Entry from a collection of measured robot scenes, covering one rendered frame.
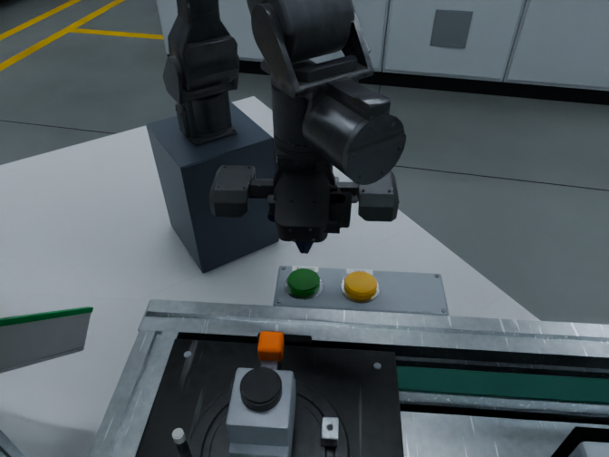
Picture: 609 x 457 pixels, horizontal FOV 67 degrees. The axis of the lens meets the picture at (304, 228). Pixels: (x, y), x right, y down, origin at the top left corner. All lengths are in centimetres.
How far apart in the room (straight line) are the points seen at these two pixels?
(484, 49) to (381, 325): 292
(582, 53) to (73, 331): 330
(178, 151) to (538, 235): 191
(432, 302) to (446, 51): 285
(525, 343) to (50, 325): 49
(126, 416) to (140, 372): 5
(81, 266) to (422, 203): 179
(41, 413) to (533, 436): 56
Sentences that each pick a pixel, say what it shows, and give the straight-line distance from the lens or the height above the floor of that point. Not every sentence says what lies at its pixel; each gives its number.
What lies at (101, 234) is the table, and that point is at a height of 86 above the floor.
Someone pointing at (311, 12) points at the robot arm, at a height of 129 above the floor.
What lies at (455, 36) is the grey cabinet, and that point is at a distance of 331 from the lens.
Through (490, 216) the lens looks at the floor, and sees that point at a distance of 236.
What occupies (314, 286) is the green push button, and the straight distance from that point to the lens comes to 57.
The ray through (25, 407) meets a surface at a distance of 69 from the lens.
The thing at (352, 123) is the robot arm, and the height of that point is 123.
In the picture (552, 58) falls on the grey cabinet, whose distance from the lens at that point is 346.
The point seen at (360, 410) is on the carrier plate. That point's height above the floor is 97.
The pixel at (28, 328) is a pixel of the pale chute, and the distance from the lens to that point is 47.
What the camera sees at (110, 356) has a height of 86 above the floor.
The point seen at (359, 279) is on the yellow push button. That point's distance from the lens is 58.
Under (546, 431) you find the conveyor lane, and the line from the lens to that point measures 59.
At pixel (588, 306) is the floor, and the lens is 211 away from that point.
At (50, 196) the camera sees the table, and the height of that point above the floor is 86.
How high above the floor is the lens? 139
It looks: 41 degrees down
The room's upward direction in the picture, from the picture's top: straight up
